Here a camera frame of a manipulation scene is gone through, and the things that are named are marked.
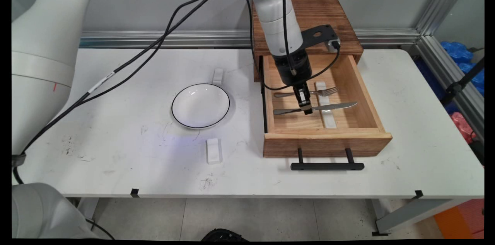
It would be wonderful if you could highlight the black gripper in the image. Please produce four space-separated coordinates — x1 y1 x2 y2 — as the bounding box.
273 50 313 115

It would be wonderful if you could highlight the silver table knife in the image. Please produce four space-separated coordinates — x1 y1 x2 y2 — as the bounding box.
273 102 358 116

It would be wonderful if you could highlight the silver fork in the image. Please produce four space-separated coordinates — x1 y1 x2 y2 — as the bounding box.
274 87 339 98

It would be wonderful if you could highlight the light wooden drawer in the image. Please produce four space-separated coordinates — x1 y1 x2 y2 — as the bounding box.
261 55 393 158

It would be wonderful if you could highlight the dark wooden drawer cabinet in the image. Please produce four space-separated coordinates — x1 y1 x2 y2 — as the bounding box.
252 0 364 82

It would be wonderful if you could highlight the white plate with black rim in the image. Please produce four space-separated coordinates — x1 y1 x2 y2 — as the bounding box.
171 83 231 129

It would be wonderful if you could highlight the black stand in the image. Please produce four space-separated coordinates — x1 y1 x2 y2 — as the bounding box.
441 58 485 106

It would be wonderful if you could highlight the grey table leg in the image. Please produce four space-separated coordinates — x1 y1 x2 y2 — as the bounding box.
373 199 470 236
68 198 99 231

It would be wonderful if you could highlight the black round floor object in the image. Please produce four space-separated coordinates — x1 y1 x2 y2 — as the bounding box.
201 228 248 242

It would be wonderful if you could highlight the red plastic bag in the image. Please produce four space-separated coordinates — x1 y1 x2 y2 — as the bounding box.
451 112 476 144

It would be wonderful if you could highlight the blue plastic bag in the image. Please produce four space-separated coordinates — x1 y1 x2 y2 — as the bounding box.
441 41 485 97

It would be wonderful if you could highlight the orange box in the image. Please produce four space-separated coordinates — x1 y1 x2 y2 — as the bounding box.
433 199 485 239

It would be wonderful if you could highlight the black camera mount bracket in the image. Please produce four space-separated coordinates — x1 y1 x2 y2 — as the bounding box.
301 25 340 51

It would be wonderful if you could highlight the black drawer handle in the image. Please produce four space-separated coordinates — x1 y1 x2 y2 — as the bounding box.
291 148 365 171

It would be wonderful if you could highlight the horizontal aluminium frame rail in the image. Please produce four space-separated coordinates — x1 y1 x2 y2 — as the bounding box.
79 30 420 49

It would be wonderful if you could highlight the slanted aluminium frame rail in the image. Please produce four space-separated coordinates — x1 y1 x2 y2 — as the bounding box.
416 36 485 141

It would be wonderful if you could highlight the upright aluminium frame post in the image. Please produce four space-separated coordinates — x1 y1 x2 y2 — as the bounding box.
416 0 476 37

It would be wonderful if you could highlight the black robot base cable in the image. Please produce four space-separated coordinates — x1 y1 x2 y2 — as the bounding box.
85 218 116 240

